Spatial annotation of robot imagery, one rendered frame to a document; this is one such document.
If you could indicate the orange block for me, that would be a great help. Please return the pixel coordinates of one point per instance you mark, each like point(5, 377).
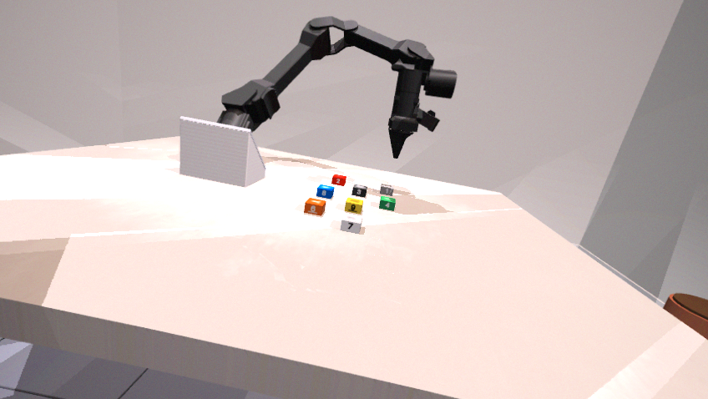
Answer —
point(315, 206)

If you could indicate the blue block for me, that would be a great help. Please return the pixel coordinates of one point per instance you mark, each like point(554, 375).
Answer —
point(325, 191)

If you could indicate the red block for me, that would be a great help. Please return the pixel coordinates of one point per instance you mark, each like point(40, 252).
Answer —
point(338, 179)

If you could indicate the yellow block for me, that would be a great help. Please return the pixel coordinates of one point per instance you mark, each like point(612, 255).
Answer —
point(354, 205)

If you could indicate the green block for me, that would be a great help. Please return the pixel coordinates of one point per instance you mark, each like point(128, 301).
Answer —
point(387, 203)

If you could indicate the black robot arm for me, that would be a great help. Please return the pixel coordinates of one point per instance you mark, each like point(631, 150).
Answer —
point(249, 106)

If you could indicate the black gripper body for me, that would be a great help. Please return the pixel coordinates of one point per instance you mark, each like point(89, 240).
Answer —
point(402, 110)

